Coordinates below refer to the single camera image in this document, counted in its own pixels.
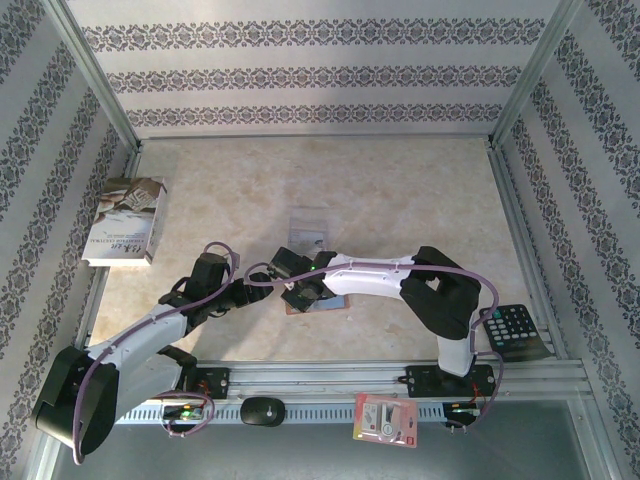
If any pink leather card holder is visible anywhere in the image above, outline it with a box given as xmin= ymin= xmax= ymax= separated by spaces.
xmin=284 ymin=294 xmax=351 ymax=317

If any clear plastic bag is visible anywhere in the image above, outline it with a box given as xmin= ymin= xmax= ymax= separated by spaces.
xmin=289 ymin=205 xmax=330 ymax=254

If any white paperback book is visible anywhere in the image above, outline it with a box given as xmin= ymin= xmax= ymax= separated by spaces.
xmin=81 ymin=175 xmax=169 ymax=269

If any black computer mouse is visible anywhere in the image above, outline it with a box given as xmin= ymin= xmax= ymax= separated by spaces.
xmin=239 ymin=396 xmax=286 ymax=428

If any green circuit board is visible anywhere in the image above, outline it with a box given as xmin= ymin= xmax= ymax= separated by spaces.
xmin=163 ymin=404 xmax=207 ymax=422

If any red USB drive blister pack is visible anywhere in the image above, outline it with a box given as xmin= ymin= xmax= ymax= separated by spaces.
xmin=352 ymin=392 xmax=419 ymax=450

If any grey metal plate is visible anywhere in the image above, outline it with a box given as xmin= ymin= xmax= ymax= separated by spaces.
xmin=49 ymin=399 xmax=609 ymax=480

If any black remote control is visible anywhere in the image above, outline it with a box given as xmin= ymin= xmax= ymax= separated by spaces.
xmin=478 ymin=303 xmax=555 ymax=362

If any aluminium mounting rail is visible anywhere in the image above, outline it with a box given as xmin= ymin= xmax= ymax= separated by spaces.
xmin=197 ymin=359 xmax=587 ymax=401

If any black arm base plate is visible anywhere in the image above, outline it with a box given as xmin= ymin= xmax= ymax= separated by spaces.
xmin=192 ymin=367 xmax=231 ymax=400
xmin=404 ymin=364 xmax=496 ymax=399

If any perforated metal cable tray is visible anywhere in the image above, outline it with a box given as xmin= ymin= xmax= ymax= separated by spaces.
xmin=117 ymin=402 xmax=447 ymax=426

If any aluminium frame side rail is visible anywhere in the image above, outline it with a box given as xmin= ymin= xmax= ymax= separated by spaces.
xmin=69 ymin=144 xmax=146 ymax=364
xmin=487 ymin=142 xmax=571 ymax=361

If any aluminium frame back rail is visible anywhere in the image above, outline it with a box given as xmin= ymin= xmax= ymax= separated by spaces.
xmin=137 ymin=130 xmax=494 ymax=144

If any aluminium frame post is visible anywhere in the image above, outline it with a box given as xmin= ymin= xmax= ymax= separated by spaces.
xmin=487 ymin=0 xmax=587 ymax=151
xmin=42 ymin=0 xmax=144 ymax=154

